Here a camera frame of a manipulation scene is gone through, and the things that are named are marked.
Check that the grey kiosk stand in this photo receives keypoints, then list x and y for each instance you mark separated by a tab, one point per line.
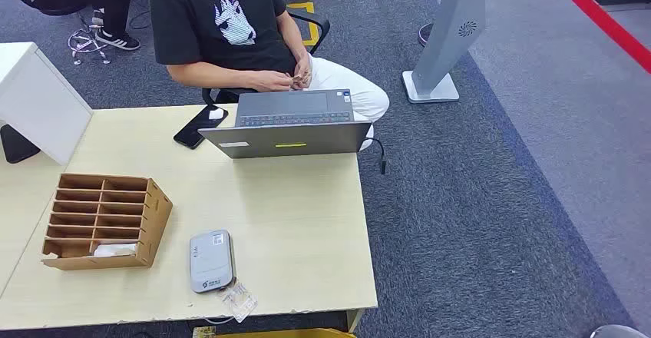
447	30

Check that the white room key card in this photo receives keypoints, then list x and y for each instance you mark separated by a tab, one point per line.
114	250

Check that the wooden card holder box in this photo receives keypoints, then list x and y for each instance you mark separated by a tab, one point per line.
152	224

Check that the yellow object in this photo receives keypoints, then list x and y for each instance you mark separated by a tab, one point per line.
285	334

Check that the person's left forearm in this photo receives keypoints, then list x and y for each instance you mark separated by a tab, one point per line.
292	35

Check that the round dark base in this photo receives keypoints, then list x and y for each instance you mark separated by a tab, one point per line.
424	34

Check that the person's right hand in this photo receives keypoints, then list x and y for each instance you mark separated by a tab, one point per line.
274	81

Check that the person's left hand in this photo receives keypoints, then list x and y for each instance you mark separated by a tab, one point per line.
304	71

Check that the chrome base stool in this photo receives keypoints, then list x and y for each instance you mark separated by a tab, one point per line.
63	10

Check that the white angled panel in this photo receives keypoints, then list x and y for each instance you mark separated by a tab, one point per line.
40	101

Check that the black office chair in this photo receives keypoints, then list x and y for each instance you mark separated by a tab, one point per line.
318	22

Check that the black base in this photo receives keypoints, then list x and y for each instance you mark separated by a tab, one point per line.
15	145

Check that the red floor tape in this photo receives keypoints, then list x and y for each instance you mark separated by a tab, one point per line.
600	17

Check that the clear plastic bag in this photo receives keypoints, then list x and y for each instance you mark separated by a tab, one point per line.
238	301

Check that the yellow floor tape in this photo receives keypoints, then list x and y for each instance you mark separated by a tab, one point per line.
300	6

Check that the person in black shirt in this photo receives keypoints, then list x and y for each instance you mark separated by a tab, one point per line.
213	45

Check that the grey laptop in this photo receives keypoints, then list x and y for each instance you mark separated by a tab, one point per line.
285	140

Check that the black smartphone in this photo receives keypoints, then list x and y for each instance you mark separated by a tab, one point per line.
196	129

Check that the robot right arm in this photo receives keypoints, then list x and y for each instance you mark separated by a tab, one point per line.
618	333

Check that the person's right forearm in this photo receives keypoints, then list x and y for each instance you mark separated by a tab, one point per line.
213	76

